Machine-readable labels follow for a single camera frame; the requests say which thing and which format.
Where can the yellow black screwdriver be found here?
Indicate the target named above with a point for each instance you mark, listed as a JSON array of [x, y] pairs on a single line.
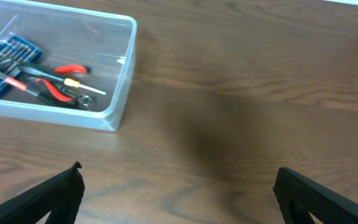
[[58, 75]]

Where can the red handled pliers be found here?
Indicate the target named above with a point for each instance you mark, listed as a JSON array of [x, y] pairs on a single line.
[[58, 83]]

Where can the clear plastic container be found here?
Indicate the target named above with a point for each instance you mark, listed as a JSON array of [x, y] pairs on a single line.
[[101, 41]]

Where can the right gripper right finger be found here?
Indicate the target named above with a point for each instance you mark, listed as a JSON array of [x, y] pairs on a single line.
[[300, 199]]

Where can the blue precision screwdriver set case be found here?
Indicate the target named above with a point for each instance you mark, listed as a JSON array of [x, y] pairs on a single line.
[[13, 51]]

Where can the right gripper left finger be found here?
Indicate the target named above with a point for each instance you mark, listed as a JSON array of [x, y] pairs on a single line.
[[58, 199]]

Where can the silver combination wrench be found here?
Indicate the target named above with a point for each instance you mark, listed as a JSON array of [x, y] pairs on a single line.
[[85, 100]]

